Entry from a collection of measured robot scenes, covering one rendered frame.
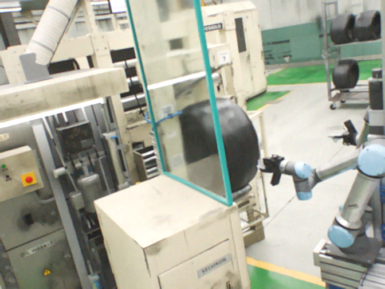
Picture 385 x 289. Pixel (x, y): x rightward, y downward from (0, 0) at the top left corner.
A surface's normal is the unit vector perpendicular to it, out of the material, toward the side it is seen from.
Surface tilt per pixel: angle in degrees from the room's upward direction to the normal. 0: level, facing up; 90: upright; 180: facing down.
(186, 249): 90
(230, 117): 43
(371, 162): 83
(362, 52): 90
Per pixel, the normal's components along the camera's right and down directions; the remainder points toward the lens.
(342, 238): -0.62, 0.44
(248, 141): 0.47, -0.06
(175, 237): 0.51, 0.16
